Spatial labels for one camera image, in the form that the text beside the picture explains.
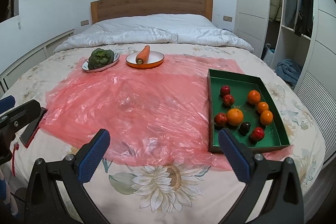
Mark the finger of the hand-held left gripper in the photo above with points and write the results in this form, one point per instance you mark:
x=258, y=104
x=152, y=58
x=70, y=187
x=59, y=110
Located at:
x=6, y=103
x=26, y=111

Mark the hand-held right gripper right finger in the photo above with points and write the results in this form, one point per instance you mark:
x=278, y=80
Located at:
x=233, y=155

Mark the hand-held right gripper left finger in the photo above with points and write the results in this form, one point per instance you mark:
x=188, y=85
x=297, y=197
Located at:
x=94, y=158

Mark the dark plum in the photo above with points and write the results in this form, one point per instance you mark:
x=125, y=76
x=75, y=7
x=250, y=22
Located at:
x=245, y=127

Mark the red apple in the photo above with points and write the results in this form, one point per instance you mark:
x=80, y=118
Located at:
x=225, y=90
x=257, y=134
x=220, y=119
x=229, y=100

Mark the orange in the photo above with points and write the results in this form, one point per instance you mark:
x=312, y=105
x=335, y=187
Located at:
x=266, y=118
x=254, y=97
x=262, y=107
x=235, y=117

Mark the green tray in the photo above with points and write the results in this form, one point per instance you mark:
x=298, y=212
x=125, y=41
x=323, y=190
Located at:
x=236, y=82

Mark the person's left forearm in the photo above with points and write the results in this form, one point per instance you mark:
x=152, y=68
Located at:
x=5, y=187

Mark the red phone charm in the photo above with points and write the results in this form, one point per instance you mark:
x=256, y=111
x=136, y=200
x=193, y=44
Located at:
x=16, y=146

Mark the smartphone with red case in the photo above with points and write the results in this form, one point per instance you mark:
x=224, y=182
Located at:
x=31, y=132

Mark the pink plastic sheet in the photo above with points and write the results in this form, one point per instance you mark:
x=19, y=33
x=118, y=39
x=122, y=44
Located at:
x=144, y=98

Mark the green leafy vegetable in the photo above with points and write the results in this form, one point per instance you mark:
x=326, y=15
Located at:
x=101, y=58

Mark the white slatted panel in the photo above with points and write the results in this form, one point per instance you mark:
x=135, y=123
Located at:
x=317, y=113

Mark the blue towel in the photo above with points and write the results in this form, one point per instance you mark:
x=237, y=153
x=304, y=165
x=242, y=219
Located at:
x=288, y=73

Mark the white plate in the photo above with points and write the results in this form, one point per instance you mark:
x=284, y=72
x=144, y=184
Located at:
x=113, y=60

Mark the white plastic bag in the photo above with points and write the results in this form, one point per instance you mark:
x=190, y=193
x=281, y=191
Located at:
x=268, y=56

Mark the carrot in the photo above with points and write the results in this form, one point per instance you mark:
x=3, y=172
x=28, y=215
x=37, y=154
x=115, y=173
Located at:
x=143, y=54

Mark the orange plate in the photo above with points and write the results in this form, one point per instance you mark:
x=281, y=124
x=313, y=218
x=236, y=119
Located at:
x=155, y=57

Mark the white duvet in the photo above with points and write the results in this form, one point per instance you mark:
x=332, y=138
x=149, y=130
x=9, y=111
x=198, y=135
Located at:
x=157, y=27

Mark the white wardrobe shelf unit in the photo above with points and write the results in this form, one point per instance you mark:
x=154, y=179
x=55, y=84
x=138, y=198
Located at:
x=325, y=29

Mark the wooden headboard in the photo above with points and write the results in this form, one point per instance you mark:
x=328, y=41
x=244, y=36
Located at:
x=152, y=3

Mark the dark hanging garments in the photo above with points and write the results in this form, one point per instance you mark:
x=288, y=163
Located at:
x=304, y=6

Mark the wall socket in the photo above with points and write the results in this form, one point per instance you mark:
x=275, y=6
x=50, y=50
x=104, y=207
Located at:
x=84, y=22
x=227, y=18

